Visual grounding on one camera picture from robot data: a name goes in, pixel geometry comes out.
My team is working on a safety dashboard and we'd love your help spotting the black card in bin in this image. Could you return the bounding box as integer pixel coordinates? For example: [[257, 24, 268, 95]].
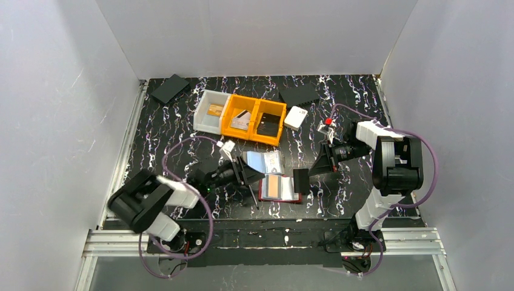
[[256, 113, 281, 136]]

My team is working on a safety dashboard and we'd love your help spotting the black yellow screwdriver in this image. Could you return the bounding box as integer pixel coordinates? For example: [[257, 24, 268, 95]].
[[248, 184, 259, 210]]

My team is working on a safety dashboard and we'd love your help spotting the silver VIP card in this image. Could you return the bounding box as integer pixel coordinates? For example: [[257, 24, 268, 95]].
[[230, 110, 252, 131]]

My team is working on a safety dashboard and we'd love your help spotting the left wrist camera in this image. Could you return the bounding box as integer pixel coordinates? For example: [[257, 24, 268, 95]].
[[216, 140, 235, 161]]

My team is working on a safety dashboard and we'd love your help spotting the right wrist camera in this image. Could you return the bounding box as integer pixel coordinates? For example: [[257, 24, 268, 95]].
[[316, 118, 335, 144]]

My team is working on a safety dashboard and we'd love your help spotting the yellow bin with black card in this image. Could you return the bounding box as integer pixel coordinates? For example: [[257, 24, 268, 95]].
[[249, 99, 287, 146]]

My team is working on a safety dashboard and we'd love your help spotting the dark card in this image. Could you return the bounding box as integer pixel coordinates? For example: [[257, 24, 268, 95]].
[[293, 168, 310, 195]]

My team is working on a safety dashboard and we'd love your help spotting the gold card in red holder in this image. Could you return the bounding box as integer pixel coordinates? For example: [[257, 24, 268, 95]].
[[265, 175, 281, 199]]

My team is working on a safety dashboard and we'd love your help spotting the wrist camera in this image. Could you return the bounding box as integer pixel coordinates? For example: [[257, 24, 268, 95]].
[[216, 140, 235, 161], [316, 118, 335, 144]]

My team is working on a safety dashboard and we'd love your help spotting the black flat box right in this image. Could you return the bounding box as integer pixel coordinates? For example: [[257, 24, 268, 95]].
[[279, 84, 320, 109]]

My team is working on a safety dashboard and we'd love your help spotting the white plastic bin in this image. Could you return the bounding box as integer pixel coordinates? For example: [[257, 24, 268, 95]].
[[193, 90, 231, 135]]

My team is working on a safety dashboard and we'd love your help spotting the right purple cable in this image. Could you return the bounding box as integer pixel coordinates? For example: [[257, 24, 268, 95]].
[[330, 103, 439, 277]]

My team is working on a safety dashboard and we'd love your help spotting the black flat box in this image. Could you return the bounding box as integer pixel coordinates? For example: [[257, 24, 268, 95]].
[[279, 84, 320, 109], [150, 74, 190, 105]]

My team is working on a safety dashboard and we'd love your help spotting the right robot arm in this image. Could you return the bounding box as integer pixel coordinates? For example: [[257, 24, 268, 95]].
[[309, 121, 424, 243]]

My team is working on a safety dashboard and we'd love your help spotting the gold card in white bin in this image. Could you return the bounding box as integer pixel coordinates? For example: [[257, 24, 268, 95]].
[[207, 104, 224, 117]]

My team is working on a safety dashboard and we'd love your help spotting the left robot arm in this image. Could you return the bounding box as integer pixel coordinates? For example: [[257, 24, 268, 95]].
[[107, 157, 265, 241]]

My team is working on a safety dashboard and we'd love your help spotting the black flat box left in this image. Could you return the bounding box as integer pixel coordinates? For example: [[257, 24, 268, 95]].
[[150, 74, 190, 105]]

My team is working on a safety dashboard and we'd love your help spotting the aluminium table rail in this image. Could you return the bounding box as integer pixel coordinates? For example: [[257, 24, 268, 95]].
[[75, 79, 149, 290]]

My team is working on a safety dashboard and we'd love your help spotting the white small box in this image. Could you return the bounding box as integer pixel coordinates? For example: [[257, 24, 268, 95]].
[[284, 106, 308, 131]]

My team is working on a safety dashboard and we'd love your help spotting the red card holder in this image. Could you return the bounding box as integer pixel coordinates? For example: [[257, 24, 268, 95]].
[[258, 175, 301, 204]]

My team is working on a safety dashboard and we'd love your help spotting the yellow bin with silver card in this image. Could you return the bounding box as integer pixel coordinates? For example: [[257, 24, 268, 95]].
[[221, 95, 258, 140]]

